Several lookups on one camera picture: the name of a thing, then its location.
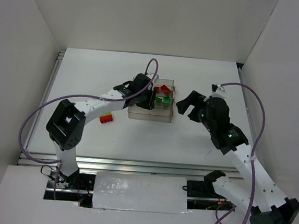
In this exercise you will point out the small green square lego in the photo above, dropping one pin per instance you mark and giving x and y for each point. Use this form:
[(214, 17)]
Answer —
[(166, 100)]

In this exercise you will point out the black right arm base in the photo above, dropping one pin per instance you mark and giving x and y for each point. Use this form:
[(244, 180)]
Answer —
[(199, 190)]

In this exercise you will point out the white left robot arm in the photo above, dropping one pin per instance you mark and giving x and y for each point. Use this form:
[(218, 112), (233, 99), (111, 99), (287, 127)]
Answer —
[(66, 124)]

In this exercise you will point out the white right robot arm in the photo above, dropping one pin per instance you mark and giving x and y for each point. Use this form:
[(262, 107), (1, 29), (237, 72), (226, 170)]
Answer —
[(266, 203)]

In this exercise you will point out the green lego brick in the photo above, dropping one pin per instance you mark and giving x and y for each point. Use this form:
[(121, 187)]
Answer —
[(158, 100)]

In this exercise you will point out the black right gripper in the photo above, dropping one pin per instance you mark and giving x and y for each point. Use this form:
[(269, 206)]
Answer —
[(197, 109)]

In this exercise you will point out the red lego brick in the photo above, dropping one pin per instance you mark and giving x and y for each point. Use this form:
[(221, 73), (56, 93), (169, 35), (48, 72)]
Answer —
[(165, 88)]

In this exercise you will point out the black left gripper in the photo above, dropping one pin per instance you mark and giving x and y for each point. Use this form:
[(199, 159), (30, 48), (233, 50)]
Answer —
[(148, 99)]

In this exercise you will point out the lime and red lego block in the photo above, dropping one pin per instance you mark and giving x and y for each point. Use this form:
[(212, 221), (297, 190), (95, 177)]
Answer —
[(106, 118)]

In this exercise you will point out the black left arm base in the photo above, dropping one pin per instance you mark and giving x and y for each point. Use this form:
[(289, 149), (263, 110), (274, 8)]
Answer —
[(77, 180)]

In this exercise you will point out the white foam board cover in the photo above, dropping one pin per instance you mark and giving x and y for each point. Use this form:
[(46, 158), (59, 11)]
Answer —
[(149, 193)]

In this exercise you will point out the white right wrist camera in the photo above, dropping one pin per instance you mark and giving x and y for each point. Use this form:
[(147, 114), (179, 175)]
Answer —
[(218, 91)]

